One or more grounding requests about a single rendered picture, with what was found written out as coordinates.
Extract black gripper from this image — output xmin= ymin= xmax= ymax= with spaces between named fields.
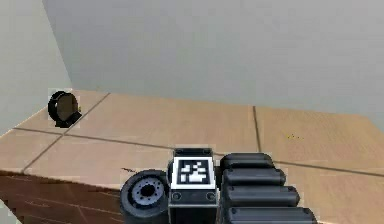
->
xmin=119 ymin=168 xmax=172 ymax=224

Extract black round table clock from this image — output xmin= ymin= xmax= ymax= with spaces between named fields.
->
xmin=47 ymin=90 xmax=83 ymax=129

